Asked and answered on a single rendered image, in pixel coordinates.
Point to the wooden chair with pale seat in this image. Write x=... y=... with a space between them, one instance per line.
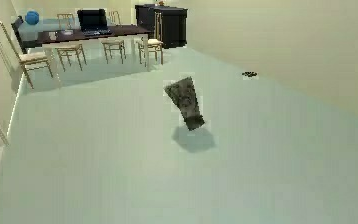
x=152 y=42
x=115 y=16
x=69 y=49
x=65 y=20
x=30 y=57
x=113 y=43

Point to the small black floor object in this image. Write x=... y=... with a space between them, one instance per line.
x=249 y=74

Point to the black cabinet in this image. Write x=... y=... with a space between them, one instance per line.
x=168 y=25

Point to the dark brown dining table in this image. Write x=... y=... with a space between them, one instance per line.
x=120 y=31

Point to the small orange object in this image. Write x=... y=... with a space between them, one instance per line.
x=160 y=3

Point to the black laptop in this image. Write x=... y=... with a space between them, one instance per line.
x=93 y=21

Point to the pale dish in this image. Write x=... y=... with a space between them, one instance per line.
x=66 y=32

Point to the small pale cup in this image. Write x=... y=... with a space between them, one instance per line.
x=52 y=35

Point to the blue ball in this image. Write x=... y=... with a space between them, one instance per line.
x=32 y=17

